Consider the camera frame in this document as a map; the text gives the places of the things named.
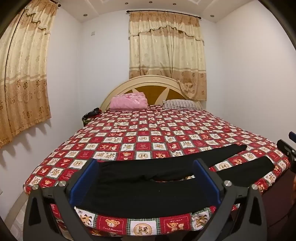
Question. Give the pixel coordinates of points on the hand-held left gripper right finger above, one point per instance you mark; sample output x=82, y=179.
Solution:
x=207, y=184

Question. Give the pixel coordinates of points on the cream wooden headboard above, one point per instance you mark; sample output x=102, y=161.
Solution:
x=148, y=90

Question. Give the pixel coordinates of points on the dark bag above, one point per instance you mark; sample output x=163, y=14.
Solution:
x=91, y=115

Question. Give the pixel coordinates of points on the black pants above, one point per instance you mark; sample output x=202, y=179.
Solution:
x=138, y=187

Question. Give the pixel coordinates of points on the striped pillow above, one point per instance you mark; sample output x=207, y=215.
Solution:
x=180, y=104

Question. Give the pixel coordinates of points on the beige floral window curtain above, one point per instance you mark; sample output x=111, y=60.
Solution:
x=23, y=76
x=166, y=53

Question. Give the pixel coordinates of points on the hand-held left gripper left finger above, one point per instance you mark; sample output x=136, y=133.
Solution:
x=83, y=184

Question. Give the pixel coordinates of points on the pink pillow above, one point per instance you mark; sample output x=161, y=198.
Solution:
x=128, y=102

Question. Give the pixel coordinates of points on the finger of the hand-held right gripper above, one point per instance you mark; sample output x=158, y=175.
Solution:
x=292, y=135
x=286, y=148

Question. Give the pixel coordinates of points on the dark curtain rod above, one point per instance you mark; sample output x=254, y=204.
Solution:
x=161, y=12

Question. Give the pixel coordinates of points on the red teddy bear print bedspread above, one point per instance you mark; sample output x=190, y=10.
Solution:
x=141, y=134

